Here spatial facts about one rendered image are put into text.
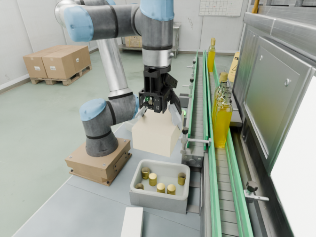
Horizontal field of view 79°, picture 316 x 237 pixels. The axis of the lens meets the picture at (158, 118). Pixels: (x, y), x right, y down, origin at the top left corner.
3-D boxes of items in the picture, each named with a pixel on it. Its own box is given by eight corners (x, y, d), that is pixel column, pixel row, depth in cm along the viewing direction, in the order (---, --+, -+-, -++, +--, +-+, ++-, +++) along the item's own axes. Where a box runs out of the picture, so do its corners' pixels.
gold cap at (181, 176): (176, 175, 81) (175, 182, 83) (182, 180, 79) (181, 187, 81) (181, 170, 83) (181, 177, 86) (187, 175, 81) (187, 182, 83)
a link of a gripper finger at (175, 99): (171, 118, 58) (156, 94, 55) (173, 115, 59) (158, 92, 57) (184, 113, 55) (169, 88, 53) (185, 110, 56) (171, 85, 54)
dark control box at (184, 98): (188, 107, 146) (189, 98, 142) (177, 106, 148) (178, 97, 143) (189, 103, 153) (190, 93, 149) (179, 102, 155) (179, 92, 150)
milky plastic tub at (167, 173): (186, 214, 72) (188, 200, 68) (130, 204, 76) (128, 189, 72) (188, 178, 87) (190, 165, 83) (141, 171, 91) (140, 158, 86)
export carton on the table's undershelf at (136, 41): (124, 46, 603) (123, 33, 582) (130, 44, 640) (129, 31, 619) (143, 48, 588) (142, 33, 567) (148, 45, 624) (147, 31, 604)
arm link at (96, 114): (82, 128, 90) (74, 101, 83) (109, 119, 95) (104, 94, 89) (87, 140, 80) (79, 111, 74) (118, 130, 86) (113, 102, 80)
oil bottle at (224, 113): (224, 148, 86) (234, 106, 75) (211, 146, 87) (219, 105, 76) (223, 140, 91) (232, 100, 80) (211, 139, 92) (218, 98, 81)
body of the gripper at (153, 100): (138, 111, 53) (135, 68, 47) (150, 98, 60) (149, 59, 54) (164, 116, 51) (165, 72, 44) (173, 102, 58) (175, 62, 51)
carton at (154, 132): (133, 148, 60) (131, 128, 56) (152, 122, 73) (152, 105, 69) (169, 157, 56) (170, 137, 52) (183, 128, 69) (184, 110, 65)
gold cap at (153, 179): (147, 185, 82) (147, 178, 80) (149, 179, 85) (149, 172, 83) (156, 186, 81) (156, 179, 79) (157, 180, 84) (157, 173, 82)
